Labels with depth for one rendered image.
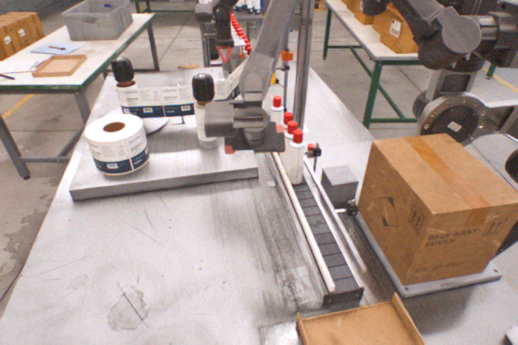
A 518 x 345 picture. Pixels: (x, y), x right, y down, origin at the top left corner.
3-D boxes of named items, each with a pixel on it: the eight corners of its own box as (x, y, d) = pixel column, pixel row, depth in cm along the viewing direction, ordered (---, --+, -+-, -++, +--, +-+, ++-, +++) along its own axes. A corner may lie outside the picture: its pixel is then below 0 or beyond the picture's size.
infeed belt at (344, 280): (235, 69, 218) (234, 63, 216) (247, 68, 219) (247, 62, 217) (327, 303, 85) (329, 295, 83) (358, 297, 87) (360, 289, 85)
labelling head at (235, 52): (223, 85, 187) (220, 38, 172) (245, 83, 189) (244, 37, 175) (226, 95, 176) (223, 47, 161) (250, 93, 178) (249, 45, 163)
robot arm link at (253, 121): (268, 130, 64) (267, 102, 66) (233, 131, 64) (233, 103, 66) (267, 141, 71) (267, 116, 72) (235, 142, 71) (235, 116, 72)
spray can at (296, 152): (285, 176, 121) (288, 128, 109) (299, 175, 122) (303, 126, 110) (289, 185, 117) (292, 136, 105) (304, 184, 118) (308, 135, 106)
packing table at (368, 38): (318, 58, 482) (324, -1, 437) (374, 58, 482) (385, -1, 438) (358, 141, 301) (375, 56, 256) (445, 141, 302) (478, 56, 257)
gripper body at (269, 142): (232, 125, 79) (230, 113, 71) (275, 124, 79) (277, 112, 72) (232, 152, 77) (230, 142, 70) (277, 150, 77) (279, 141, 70)
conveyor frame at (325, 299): (233, 71, 218) (233, 64, 216) (250, 69, 220) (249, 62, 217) (322, 307, 86) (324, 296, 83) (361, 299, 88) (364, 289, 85)
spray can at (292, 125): (280, 167, 126) (283, 120, 114) (294, 165, 127) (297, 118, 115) (284, 175, 121) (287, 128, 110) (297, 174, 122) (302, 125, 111)
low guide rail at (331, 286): (250, 100, 169) (250, 97, 168) (253, 100, 169) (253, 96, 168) (329, 292, 82) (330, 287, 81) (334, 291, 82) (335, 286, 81)
